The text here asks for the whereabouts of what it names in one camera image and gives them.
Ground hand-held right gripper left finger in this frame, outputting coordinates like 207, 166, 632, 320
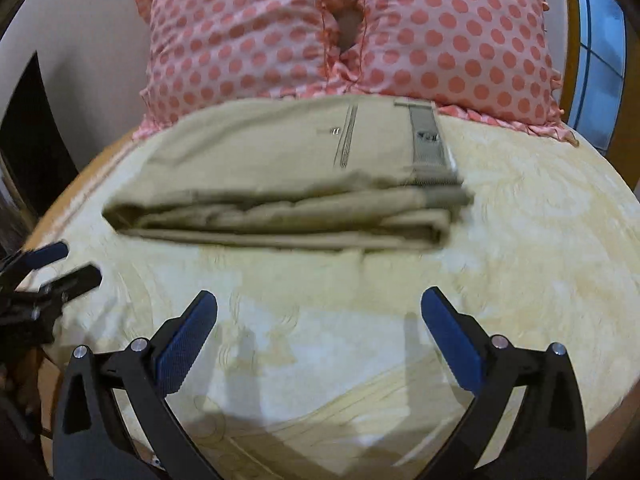
52, 290, 224, 480

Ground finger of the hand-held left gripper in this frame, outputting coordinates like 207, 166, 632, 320
0, 241, 69, 286
15, 265, 103, 311

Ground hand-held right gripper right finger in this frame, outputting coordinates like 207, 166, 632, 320
421, 287, 588, 480

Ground khaki pants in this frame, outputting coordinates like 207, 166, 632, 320
101, 95, 475, 252

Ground cream patterned bed sheet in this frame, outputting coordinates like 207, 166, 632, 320
30, 112, 640, 480

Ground pink polka dot pillow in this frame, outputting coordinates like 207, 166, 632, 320
334, 0, 581, 147
134, 0, 346, 126

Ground wooden bed frame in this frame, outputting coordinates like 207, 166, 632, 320
24, 130, 138, 251

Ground window with blue frame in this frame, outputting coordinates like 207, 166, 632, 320
570, 0, 628, 136

